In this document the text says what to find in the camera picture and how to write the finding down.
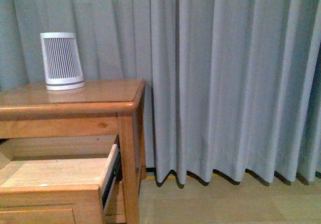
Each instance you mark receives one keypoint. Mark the wooden drawer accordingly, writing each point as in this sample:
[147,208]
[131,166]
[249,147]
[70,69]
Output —
[61,180]

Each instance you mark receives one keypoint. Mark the grey curtain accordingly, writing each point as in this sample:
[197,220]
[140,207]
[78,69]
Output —
[232,85]

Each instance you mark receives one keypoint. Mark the wooden nightstand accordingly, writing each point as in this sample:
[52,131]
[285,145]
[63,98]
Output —
[100,108]

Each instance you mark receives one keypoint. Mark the white cylindrical air purifier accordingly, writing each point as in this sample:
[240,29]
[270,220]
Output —
[61,60]

